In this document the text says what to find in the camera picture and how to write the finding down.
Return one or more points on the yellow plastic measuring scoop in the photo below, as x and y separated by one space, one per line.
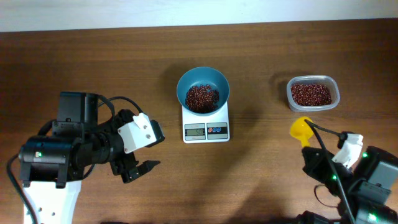
301 131

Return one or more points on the teal blue bowl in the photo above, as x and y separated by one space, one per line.
203 76

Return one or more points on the clear plastic container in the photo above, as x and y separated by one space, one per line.
329 82

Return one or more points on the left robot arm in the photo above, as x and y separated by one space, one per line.
87 131

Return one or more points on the red beans in bowl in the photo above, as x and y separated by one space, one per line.
202 99

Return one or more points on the white digital kitchen scale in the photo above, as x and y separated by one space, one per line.
205 128

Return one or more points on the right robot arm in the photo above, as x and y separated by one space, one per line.
366 188

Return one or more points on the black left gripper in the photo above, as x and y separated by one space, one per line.
123 165

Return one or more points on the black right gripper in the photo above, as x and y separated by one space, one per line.
318 158

